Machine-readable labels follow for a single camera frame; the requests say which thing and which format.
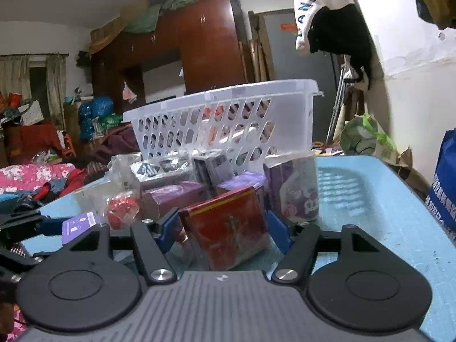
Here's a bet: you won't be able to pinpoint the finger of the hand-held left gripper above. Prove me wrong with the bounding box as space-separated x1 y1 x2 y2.
0 209 71 239
0 240 45 268

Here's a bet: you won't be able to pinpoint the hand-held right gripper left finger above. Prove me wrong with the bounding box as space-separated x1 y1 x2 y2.
68 207 182 286

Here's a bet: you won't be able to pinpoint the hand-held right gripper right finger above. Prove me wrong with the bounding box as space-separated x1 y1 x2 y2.
266 209 387 286

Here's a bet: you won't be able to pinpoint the small purple card packet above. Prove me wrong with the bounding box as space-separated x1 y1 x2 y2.
62 211 98 245

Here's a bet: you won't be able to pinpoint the pink packet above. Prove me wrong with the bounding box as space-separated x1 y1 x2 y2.
142 181 210 226

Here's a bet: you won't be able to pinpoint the red box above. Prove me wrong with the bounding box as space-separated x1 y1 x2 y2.
178 186 272 272

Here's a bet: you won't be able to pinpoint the clear bag with red item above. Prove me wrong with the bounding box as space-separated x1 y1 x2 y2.
76 181 144 231

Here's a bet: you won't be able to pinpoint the black white patterned box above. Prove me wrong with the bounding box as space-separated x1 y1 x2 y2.
130 156 194 194

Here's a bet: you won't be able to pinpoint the purple box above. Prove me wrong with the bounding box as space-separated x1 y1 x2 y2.
216 172 266 204

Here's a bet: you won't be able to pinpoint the dark grey box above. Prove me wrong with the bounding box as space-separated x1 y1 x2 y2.
192 150 236 197

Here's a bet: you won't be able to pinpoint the white plastic basket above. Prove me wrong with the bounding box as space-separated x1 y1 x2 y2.
122 79 325 183

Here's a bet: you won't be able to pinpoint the pink floral blanket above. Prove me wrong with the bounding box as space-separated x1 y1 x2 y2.
0 163 78 195

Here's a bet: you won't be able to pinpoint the dark maroon clothing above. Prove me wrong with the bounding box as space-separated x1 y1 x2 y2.
90 125 142 166

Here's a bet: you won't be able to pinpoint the blue patterned bag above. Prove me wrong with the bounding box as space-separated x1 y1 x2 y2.
78 96 115 142

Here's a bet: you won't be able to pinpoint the green plastic bag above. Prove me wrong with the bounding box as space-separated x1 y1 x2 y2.
339 113 398 162

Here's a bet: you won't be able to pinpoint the metal crutches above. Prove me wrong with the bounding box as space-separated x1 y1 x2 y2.
325 66 349 147

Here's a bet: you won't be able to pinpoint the patterned curtain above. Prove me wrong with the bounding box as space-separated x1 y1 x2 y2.
0 54 68 133

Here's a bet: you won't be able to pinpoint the brown cardboard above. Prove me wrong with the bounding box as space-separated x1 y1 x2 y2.
388 146 429 195

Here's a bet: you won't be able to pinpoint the grey door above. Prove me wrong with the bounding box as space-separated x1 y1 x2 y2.
261 10 343 144

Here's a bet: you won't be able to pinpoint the brown wooden wardrobe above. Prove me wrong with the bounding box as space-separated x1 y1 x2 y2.
89 0 247 115

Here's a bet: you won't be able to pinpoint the green cloth bundle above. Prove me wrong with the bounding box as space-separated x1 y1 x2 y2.
123 3 163 35

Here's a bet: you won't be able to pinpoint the white and black jacket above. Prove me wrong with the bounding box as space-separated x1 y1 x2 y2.
293 0 373 92

